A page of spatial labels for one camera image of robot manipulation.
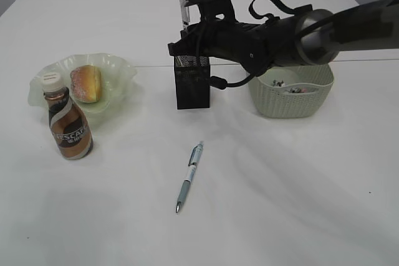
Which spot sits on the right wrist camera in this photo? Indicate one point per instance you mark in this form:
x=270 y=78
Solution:
x=208 y=9

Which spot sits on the black mesh pen holder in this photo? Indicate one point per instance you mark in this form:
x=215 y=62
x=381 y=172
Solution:
x=191 y=86

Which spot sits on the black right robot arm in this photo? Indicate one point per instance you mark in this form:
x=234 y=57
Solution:
x=306 y=37

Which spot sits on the paper ball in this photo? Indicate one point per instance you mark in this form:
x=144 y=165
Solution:
x=278 y=83
x=296 y=90

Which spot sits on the green wavy glass plate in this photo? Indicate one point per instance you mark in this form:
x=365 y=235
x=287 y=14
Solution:
x=117 y=76

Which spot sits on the green plastic woven basket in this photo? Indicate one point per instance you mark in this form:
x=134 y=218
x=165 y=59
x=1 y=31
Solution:
x=274 y=102

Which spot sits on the blue-grey pen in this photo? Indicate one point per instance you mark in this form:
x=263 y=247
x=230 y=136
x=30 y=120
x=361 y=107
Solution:
x=192 y=166

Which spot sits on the brown Nescafe coffee bottle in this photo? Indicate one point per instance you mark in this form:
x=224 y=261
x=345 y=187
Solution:
x=67 y=122

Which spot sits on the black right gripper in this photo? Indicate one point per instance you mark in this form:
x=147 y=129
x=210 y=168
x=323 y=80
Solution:
x=237 y=42

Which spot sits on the sugared bread roll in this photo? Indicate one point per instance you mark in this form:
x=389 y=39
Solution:
x=86 y=83

